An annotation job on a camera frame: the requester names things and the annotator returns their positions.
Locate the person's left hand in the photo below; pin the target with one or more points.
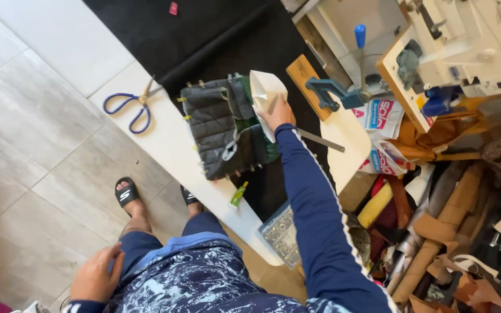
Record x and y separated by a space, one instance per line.
91 276

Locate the person's right hand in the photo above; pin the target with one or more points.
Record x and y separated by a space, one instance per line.
282 114

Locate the person's right fingers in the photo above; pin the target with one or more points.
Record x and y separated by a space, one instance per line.
269 116

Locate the white paper pattern piece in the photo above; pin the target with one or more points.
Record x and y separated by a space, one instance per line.
262 87

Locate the metal ruler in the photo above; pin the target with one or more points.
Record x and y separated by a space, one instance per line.
322 141

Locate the wooden board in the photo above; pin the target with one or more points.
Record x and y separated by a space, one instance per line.
305 76

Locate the grey quilted clipped bag panel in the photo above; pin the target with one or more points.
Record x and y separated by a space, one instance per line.
213 126

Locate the blue-grey hand press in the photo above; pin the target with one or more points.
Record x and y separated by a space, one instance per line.
331 91

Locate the green glue tube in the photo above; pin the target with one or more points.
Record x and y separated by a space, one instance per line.
238 195

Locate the black felt cloth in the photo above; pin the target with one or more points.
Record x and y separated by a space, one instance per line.
207 39

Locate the white printed plastic bag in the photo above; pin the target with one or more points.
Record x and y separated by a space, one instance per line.
379 116
385 158

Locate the black slide sandal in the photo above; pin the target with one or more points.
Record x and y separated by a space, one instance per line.
188 196
126 194

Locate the clear box of metal eyelets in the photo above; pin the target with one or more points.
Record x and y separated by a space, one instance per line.
281 234

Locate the small pink tag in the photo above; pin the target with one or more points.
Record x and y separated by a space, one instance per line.
173 8

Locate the grey rag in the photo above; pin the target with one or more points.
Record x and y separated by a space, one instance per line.
408 67

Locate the brown leather piece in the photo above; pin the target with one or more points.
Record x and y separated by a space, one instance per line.
433 137

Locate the white industrial sewing machine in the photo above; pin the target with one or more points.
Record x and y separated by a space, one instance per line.
459 48

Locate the heap of leather rolls and scraps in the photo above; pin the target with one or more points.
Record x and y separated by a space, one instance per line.
446 243

